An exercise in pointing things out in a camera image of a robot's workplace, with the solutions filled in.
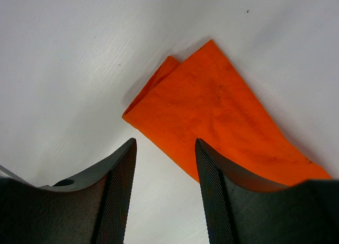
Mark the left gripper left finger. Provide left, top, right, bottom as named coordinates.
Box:
left=1, top=138, right=137, bottom=243

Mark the aluminium front rail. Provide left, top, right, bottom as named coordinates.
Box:
left=0, top=166, right=30, bottom=185

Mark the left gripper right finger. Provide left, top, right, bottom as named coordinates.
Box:
left=195, top=139, right=338, bottom=243

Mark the orange t shirt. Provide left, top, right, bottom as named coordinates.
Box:
left=122, top=40, right=330, bottom=186

